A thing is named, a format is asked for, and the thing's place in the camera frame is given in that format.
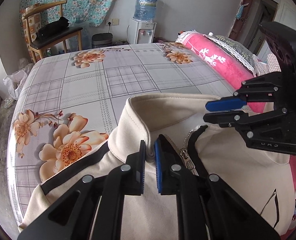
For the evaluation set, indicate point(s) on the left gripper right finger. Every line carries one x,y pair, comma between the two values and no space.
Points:
207,207

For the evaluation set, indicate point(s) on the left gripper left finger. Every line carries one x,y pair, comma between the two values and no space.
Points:
93,207

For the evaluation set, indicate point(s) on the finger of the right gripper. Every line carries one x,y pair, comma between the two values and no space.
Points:
255,93
274,131

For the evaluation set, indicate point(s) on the beige zip jacket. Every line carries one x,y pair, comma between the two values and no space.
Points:
265,180

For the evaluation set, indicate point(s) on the black clothes on chair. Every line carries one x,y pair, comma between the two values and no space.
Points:
53,28

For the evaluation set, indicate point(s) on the checked pink cloth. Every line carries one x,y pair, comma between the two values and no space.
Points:
262,68

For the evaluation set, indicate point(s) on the pink plush blanket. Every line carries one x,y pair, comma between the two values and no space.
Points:
234,73

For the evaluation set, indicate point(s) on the lace trimmed pillow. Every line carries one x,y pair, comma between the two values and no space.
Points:
236,50

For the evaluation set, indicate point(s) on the brown wooden door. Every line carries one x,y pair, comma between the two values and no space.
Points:
240,19

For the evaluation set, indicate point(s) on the floral bed sheet mattress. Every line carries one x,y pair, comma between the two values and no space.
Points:
61,93

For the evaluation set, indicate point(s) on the white water dispenser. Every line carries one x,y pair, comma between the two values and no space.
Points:
140,32

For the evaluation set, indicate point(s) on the blue water bottle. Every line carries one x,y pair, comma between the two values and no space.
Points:
145,10

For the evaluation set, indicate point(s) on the white plastic bag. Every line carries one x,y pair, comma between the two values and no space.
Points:
15,82

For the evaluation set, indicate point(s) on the black trash bin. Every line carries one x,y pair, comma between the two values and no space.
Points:
101,40

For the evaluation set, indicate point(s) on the wooden chair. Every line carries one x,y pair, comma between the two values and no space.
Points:
40,46

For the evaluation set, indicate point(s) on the wall power socket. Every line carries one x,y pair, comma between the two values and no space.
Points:
112,22

